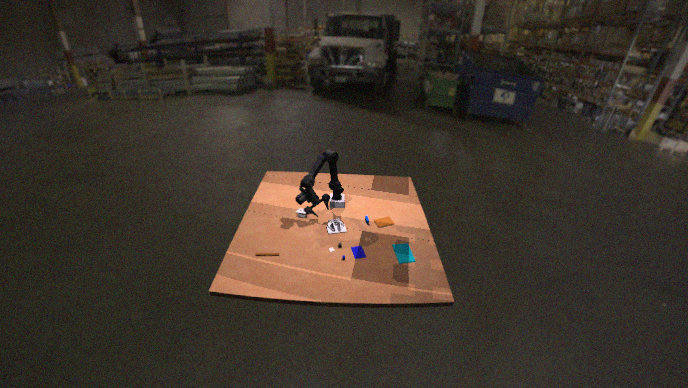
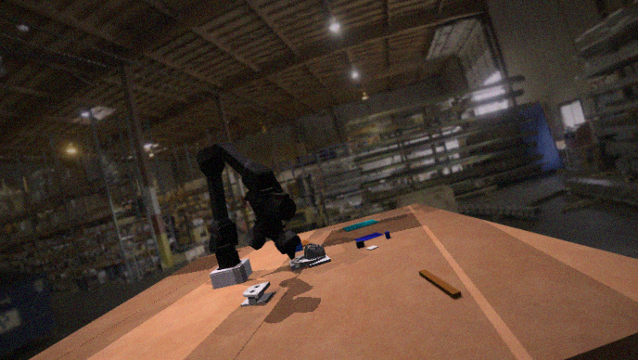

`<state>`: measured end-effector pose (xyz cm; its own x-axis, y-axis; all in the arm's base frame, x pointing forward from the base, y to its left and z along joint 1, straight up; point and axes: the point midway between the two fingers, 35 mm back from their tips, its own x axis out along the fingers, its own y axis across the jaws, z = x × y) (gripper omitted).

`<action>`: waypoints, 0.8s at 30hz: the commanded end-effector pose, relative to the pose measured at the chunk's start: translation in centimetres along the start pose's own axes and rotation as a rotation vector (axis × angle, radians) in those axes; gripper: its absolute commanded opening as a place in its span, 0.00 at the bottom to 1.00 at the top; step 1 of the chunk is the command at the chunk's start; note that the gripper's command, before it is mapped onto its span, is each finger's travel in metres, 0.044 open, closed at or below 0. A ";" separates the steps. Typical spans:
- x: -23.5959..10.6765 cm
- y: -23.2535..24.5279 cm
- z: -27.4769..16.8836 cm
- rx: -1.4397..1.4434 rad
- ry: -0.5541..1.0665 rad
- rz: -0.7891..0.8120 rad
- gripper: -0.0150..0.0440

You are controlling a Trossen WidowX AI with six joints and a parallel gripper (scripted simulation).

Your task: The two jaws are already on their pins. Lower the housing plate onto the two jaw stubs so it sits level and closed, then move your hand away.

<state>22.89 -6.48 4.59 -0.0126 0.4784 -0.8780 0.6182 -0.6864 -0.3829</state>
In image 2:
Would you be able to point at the cyan flat square plate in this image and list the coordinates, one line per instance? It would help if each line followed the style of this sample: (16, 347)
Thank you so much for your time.
(360, 225)

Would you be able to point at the brown rectangular bar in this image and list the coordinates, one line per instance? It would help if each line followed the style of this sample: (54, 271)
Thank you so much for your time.
(442, 285)

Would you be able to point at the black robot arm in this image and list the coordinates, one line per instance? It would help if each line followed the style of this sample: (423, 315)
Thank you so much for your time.
(266, 203)

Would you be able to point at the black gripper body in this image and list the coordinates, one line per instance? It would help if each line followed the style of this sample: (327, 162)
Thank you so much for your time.
(285, 240)

